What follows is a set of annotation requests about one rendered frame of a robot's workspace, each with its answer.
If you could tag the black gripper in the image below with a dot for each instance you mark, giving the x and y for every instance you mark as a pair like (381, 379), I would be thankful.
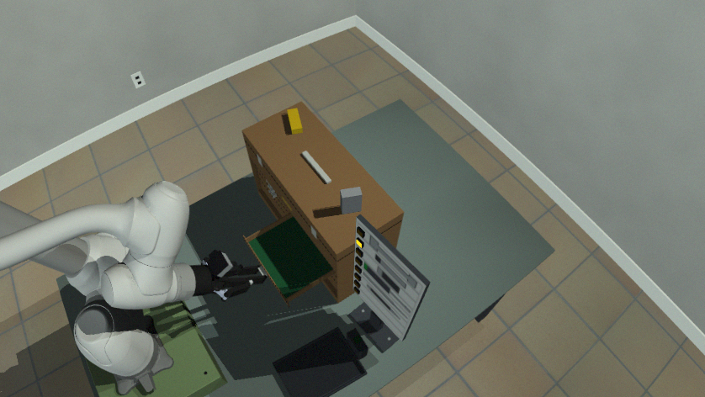
(205, 284)

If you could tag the brown wooden chest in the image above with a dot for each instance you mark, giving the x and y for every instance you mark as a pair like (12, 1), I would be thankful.
(308, 185)

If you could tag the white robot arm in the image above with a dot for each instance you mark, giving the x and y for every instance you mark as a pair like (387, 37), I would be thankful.
(151, 230)

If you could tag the yellow rectangular block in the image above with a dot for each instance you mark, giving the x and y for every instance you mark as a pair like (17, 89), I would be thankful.
(294, 121)

